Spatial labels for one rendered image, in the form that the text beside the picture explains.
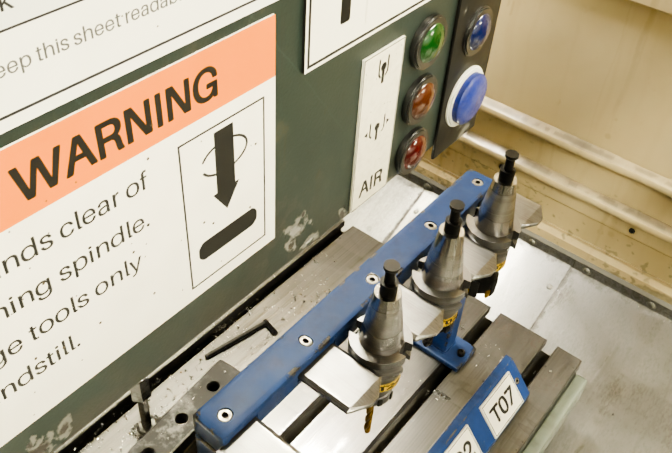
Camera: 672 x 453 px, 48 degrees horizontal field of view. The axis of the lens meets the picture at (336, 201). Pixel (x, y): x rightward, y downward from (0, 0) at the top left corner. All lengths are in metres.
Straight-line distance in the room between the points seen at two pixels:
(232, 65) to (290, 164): 0.07
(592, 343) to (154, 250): 1.16
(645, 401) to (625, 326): 0.13
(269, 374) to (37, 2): 0.55
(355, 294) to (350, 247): 0.51
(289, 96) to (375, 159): 0.09
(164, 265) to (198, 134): 0.05
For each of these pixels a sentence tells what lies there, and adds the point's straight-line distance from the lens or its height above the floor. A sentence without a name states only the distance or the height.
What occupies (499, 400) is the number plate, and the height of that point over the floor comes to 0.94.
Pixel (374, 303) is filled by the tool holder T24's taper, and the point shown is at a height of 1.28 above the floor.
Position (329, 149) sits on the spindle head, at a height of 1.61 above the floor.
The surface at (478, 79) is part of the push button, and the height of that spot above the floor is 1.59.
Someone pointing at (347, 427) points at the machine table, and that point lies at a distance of 1.07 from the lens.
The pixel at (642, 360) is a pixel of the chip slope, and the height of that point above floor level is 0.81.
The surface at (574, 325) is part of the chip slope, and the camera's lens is 1.38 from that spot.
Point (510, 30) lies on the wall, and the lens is 1.26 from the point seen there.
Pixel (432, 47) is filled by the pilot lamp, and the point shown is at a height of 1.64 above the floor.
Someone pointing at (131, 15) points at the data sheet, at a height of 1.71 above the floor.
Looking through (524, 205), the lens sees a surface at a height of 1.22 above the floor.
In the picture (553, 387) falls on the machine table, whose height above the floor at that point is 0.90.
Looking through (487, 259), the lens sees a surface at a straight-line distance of 0.86.
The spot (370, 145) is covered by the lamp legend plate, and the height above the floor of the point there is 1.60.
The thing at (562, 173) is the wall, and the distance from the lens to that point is 1.33.
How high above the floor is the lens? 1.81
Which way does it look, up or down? 41 degrees down
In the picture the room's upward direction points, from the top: 4 degrees clockwise
